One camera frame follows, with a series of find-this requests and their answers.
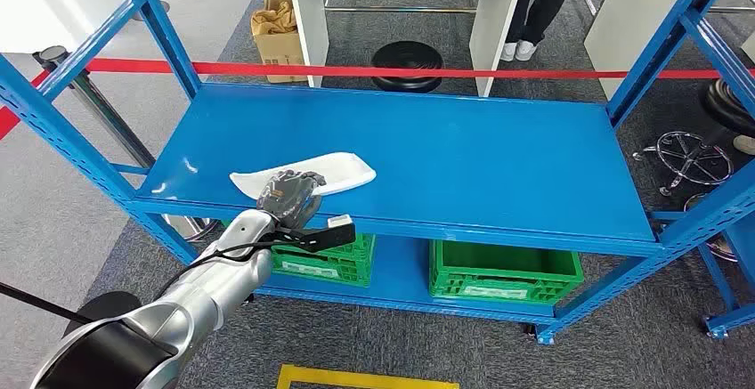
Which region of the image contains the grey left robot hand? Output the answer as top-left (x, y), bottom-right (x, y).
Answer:
top-left (256, 169), bottom-right (328, 231)

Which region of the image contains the white plastic body part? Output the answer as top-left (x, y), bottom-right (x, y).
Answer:
top-left (228, 151), bottom-right (378, 199)

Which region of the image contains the blue metal shelf rack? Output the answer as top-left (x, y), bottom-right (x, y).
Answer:
top-left (698, 212), bottom-right (755, 340)
top-left (0, 0), bottom-right (755, 346)

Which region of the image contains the green plastic crate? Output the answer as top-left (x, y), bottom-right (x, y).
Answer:
top-left (271, 232), bottom-right (377, 288)
top-left (428, 239), bottom-right (585, 307)

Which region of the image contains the cardboard box with brown paper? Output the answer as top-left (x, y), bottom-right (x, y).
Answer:
top-left (250, 0), bottom-right (308, 85)

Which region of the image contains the black round stool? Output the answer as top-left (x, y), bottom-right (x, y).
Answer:
top-left (369, 41), bottom-right (444, 94)

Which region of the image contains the chrome barrier stanchion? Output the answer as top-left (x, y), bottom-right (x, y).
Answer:
top-left (32, 45), bottom-right (219, 243)

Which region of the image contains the white cabinet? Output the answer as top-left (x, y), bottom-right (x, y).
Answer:
top-left (583, 0), bottom-right (700, 101)

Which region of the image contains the black stool with chrome base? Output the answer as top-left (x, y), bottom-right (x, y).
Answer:
top-left (632, 78), bottom-right (755, 198)

